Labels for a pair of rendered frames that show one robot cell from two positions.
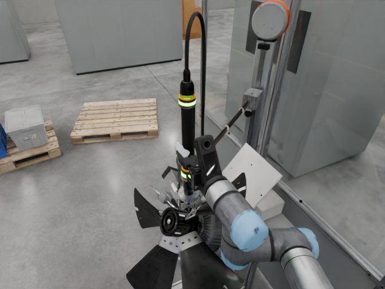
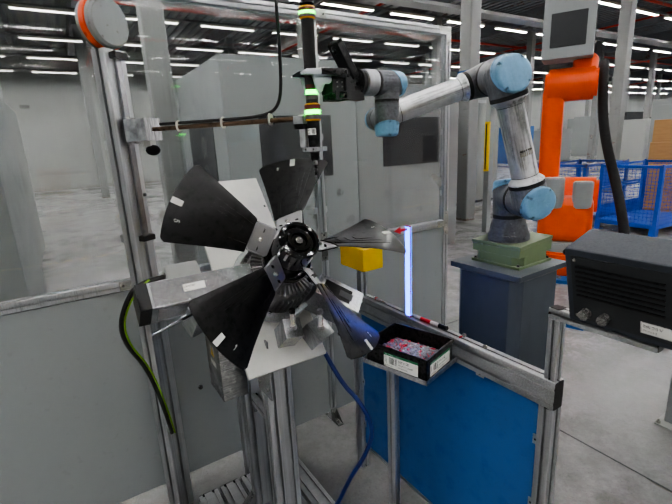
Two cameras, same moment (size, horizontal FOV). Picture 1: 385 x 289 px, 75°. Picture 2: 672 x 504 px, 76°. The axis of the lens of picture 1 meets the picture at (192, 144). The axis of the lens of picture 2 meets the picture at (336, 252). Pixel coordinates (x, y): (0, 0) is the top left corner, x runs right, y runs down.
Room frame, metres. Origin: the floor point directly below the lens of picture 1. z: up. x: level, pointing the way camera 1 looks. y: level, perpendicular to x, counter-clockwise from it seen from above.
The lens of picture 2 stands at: (0.69, 1.25, 1.48)
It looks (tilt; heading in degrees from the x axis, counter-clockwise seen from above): 14 degrees down; 263
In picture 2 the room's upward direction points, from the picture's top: 3 degrees counter-clockwise
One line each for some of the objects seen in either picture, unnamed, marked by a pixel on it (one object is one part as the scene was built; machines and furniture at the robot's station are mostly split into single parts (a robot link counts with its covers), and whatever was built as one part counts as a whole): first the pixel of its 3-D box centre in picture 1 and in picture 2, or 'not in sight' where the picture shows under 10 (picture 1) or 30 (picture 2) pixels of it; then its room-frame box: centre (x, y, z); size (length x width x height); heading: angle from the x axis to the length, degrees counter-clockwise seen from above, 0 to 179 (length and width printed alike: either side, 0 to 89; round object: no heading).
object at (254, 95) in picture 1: (252, 98); (141, 130); (1.12, -0.30, 1.55); 0.10 x 0.07 x 0.09; 150
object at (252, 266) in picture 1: (254, 260); (242, 400); (0.92, -0.43, 0.42); 0.04 x 0.04 x 0.83; 25
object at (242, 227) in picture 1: (240, 221); (387, 84); (0.34, -0.10, 1.64); 0.11 x 0.08 x 0.09; 26
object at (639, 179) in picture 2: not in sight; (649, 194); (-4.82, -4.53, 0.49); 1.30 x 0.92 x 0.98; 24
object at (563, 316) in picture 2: not in sight; (601, 326); (-0.02, 0.43, 1.04); 0.24 x 0.03 x 0.03; 115
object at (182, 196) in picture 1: (189, 182); (310, 133); (0.59, 0.01, 1.50); 0.09 x 0.07 x 0.10; 150
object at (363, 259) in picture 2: not in sight; (361, 256); (0.38, -0.41, 1.02); 0.16 x 0.10 x 0.11; 115
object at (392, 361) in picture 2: not in sight; (409, 350); (0.33, 0.08, 0.85); 0.22 x 0.17 x 0.07; 131
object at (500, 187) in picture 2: not in sight; (510, 195); (-0.16, -0.24, 1.26); 0.13 x 0.12 x 0.14; 90
